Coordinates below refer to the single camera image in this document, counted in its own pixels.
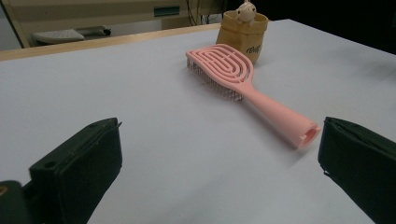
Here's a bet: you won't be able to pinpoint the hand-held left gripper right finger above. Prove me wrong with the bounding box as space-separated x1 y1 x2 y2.
318 116 396 224

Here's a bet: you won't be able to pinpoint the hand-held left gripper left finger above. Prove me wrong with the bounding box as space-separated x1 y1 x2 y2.
28 117 123 224

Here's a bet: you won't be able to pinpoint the pink hairbrush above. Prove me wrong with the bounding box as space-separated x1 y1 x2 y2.
185 43 321 150

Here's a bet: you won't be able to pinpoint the tan pen holder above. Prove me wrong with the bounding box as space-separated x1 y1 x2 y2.
216 9 269 64

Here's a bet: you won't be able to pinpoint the wooden table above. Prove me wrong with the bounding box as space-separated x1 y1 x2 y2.
0 22 222 62

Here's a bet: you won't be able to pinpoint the white flat object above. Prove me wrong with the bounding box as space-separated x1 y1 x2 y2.
31 28 86 45

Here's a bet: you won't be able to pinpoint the beige wooden desk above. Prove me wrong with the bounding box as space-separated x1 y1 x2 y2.
0 0 233 49

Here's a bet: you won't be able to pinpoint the small cream animal figure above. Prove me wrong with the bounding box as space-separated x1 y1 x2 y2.
234 0 258 26

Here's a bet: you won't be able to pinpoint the hanging black cables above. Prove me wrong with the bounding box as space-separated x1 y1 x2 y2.
186 0 220 26

